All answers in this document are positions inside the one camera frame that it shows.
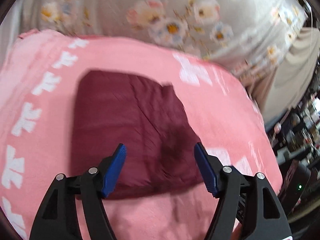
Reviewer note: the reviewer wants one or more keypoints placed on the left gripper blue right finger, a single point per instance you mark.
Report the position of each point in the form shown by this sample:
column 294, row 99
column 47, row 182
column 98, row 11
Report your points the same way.
column 250, row 200

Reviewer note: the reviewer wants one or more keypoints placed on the beige curtain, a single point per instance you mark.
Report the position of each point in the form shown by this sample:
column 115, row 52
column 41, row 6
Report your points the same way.
column 283, row 88

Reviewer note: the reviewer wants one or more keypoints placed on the maroon puffer jacket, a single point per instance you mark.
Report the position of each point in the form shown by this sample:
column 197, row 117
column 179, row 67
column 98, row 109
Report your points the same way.
column 148, row 118

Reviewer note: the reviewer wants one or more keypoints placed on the black device with green light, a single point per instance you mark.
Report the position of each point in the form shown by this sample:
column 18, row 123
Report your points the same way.
column 294, row 183

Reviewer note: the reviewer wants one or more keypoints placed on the cluttered dark shelf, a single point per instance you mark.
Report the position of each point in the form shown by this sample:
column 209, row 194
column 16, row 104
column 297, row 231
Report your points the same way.
column 295, row 135

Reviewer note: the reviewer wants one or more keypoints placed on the grey floral quilt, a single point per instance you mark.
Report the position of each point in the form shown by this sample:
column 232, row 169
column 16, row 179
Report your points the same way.
column 247, row 37

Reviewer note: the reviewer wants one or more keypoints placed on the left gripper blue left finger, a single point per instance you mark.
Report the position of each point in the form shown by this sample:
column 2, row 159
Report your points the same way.
column 57, row 216

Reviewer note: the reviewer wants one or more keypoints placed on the pink blanket with white bows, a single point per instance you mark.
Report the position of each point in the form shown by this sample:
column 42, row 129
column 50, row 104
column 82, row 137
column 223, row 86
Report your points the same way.
column 67, row 102

